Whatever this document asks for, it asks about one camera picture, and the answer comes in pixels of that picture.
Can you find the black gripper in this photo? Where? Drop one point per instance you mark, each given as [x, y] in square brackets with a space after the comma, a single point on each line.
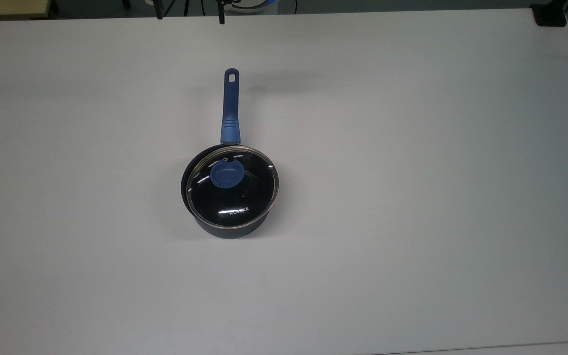
[222, 2]

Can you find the glass lid with blue knob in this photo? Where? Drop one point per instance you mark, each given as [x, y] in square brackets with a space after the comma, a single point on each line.
[225, 175]

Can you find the dark blue saucepan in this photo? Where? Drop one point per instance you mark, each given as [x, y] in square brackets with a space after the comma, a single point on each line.
[230, 108]

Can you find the light wooden table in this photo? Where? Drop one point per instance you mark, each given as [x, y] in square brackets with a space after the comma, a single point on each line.
[3, 7]

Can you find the black corner clamp block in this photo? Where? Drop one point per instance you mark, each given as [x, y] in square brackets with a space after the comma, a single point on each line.
[550, 16]

